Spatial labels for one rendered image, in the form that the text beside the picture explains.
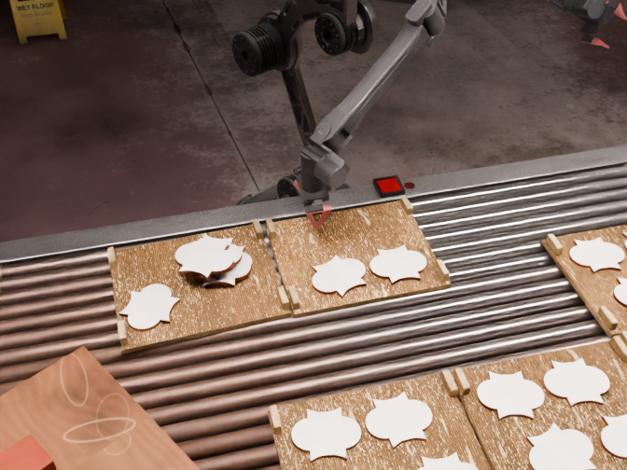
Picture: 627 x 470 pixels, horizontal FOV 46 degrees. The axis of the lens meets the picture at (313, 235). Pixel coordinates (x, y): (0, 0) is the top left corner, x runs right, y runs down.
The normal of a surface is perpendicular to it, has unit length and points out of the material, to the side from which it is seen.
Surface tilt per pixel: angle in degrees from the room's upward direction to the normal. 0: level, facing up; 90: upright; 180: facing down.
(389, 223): 0
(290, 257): 0
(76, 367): 0
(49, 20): 78
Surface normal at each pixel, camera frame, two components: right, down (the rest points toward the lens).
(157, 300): 0.00, -0.75
